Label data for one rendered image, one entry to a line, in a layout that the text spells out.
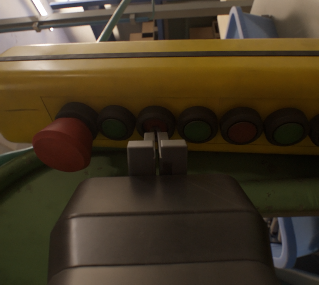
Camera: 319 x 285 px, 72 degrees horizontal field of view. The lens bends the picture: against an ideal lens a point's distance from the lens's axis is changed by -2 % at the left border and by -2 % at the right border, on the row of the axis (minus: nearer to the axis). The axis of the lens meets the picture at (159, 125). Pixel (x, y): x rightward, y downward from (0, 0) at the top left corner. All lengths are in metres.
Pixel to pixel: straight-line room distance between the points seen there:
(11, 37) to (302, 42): 5.11
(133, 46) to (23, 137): 0.13
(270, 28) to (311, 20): 0.15
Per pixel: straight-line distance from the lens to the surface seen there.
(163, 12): 1.57
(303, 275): 0.49
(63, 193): 0.22
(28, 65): 0.20
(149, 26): 6.15
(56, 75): 0.18
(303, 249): 0.44
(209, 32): 6.39
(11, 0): 5.48
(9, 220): 0.24
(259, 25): 0.63
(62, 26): 1.70
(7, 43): 5.07
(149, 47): 0.19
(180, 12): 1.58
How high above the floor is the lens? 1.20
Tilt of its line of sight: 4 degrees up
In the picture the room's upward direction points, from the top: 92 degrees counter-clockwise
